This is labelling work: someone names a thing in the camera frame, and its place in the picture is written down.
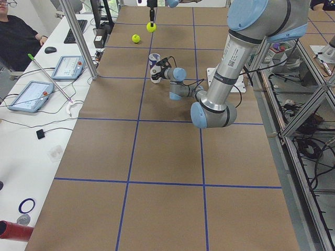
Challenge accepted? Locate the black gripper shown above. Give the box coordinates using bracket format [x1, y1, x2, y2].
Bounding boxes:
[147, 0, 158, 28]
[152, 58, 170, 82]

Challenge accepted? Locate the white blue tennis ball can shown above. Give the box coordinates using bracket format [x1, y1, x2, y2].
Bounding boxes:
[148, 53, 162, 84]

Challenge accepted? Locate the yellow tennis ball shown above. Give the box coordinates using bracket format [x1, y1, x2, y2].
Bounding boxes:
[146, 22, 157, 33]
[131, 34, 141, 43]

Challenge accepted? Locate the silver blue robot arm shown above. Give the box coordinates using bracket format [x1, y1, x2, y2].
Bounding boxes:
[147, 0, 201, 27]
[150, 1, 310, 129]

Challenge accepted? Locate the black computer monitor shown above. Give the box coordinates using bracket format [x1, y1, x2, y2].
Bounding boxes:
[90, 0, 114, 33]

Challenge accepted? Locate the black box with label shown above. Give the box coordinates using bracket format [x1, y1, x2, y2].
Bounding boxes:
[94, 29, 107, 49]

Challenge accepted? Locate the black keyboard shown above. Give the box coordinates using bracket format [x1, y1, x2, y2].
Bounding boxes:
[63, 19, 88, 44]

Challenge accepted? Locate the far blue teach pendant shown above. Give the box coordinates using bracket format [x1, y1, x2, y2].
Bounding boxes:
[52, 55, 85, 81]

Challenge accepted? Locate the blue teach pendant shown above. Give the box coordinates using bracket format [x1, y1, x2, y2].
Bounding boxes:
[52, 55, 85, 81]
[8, 81, 54, 113]

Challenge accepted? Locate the black computer mouse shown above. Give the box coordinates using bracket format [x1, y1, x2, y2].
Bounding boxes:
[44, 47, 57, 54]

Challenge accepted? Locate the metal reacher grabber stick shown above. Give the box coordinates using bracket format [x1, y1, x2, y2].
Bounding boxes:
[27, 53, 84, 117]

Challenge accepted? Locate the near blue teach pendant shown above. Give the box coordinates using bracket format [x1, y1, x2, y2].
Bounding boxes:
[8, 81, 54, 113]

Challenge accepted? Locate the small black square device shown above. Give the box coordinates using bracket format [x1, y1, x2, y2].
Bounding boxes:
[36, 129, 46, 140]

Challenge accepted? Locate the person in black shirt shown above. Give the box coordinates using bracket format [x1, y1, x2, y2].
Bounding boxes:
[1, 1, 48, 72]

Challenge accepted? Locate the red cylinder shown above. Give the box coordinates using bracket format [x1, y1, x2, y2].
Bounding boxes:
[1, 221, 34, 242]

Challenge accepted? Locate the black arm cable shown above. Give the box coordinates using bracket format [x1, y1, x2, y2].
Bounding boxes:
[167, 55, 243, 108]

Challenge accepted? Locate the aluminium frame post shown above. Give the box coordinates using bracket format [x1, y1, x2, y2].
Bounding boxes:
[60, 0, 98, 80]

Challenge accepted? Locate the aluminium frame rack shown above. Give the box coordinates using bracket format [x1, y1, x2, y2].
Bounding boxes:
[248, 10, 335, 251]

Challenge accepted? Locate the blue tape ring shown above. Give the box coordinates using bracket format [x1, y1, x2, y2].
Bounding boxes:
[18, 198, 36, 214]

